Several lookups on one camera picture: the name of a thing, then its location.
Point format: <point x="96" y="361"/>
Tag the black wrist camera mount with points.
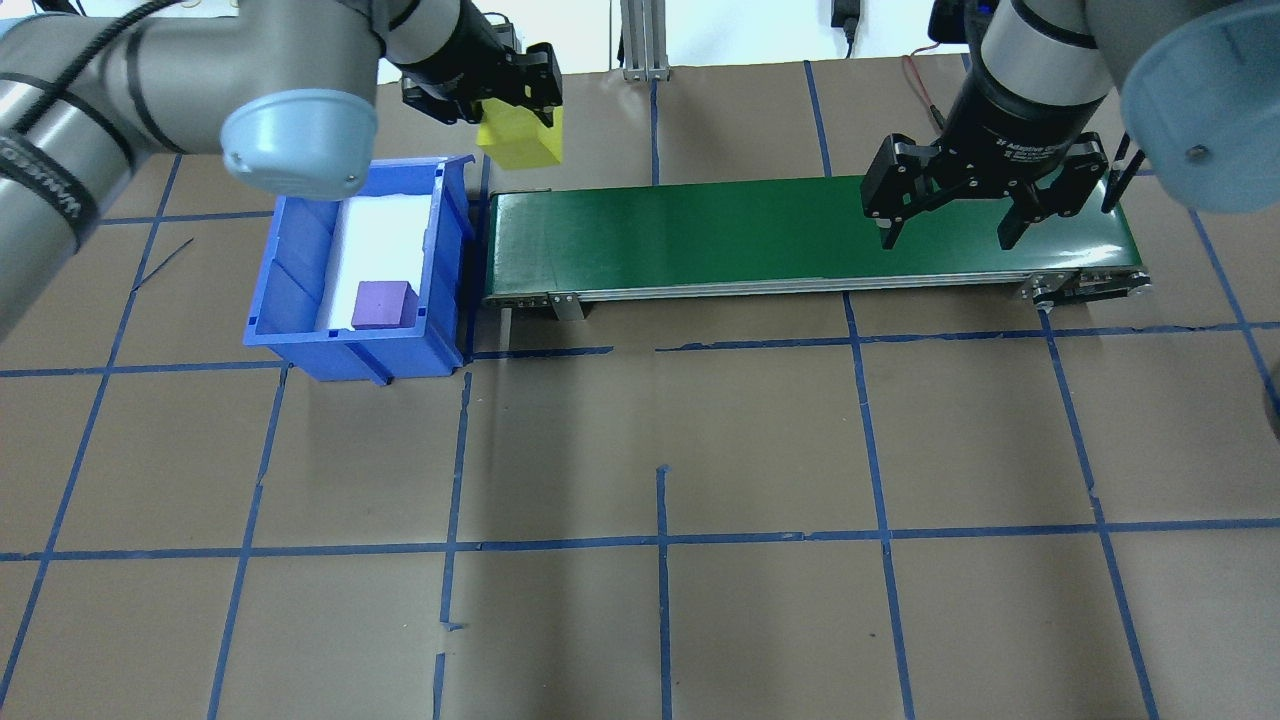
<point x="955" y="20"/>

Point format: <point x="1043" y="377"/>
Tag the aluminium profile post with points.
<point x="645" y="40"/>

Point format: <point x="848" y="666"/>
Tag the black power adapter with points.
<point x="847" y="12"/>

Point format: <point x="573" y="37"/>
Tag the blue plastic bin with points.
<point x="290" y="310"/>

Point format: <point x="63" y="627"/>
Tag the purple foam block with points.
<point x="383" y="305"/>

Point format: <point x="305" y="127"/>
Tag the yellow foam block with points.
<point x="520" y="140"/>

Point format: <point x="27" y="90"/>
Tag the green conveyor belt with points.
<point x="700" y="235"/>

